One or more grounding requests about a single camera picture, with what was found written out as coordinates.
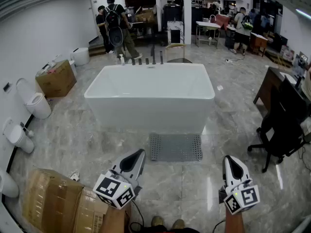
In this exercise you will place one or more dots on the clear pump bottle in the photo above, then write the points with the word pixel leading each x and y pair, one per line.
pixel 122 61

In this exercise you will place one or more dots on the person's tan shoe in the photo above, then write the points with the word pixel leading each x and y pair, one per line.
pixel 158 221
pixel 178 224

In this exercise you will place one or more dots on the white bathtub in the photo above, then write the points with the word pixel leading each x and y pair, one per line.
pixel 150 110

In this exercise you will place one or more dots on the flat printed cardboard box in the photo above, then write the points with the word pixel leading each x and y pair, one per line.
pixel 91 215

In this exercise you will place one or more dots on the white power strip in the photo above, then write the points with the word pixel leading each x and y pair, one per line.
pixel 74 176
pixel 227 60

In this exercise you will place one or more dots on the green backpack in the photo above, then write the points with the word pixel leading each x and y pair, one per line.
pixel 247 24

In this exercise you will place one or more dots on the black round hanging bag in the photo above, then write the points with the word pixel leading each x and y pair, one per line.
pixel 116 36

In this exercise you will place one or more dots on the open cardboard box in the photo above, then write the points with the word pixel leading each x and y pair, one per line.
pixel 145 16

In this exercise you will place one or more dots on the black work table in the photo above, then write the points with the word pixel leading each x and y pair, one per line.
pixel 143 29

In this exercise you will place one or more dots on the metal pot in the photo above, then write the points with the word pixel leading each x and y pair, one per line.
pixel 130 13

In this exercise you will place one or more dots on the person's left tan shoe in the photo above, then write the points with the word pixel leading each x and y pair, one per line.
pixel 158 221

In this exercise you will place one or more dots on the large taped cardboard box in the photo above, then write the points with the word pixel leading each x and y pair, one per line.
pixel 53 203

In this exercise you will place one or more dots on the steel table with sink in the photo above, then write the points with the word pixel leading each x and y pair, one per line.
pixel 207 25

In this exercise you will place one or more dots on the person's right forearm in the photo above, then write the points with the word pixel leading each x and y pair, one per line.
pixel 233 223

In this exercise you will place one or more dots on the dark wooden desk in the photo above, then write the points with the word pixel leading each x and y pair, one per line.
pixel 267 86

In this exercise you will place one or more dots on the white toilet with open lid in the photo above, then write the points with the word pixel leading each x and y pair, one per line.
pixel 39 105

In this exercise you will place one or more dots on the person's black shorts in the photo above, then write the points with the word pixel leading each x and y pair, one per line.
pixel 177 230

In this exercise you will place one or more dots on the marble pedestal cabinet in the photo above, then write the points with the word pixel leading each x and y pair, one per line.
pixel 175 33

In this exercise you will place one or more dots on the person's left forearm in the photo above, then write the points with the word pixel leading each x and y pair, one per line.
pixel 113 221

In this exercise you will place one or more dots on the black office chair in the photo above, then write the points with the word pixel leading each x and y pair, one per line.
pixel 281 130

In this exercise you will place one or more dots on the brown chair with gold back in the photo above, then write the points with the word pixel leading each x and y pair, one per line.
pixel 178 60

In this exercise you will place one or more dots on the black and red backpack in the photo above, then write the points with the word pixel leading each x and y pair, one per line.
pixel 112 17

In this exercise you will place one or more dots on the brown cardboard box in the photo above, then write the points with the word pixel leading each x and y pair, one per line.
pixel 57 81

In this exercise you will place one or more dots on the grey perforated bath mat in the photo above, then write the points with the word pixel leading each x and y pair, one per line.
pixel 175 147

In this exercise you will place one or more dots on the small wooden cabinet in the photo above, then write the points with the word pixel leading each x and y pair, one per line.
pixel 258 41

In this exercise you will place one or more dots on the black wall socket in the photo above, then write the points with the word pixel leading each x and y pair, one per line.
pixel 6 87

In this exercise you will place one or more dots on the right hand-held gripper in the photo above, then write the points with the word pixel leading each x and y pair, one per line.
pixel 243 198

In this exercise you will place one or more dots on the red cloth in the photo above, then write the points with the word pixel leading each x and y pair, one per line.
pixel 222 21

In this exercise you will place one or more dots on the person's right tan shoe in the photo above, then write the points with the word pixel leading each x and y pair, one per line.
pixel 178 224

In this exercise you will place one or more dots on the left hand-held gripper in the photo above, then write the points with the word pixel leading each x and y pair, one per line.
pixel 109 190

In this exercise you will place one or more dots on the black curved faucet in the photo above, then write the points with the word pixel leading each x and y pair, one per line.
pixel 154 57

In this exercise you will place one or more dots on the white ceramic fixture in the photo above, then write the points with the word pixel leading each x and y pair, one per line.
pixel 73 68

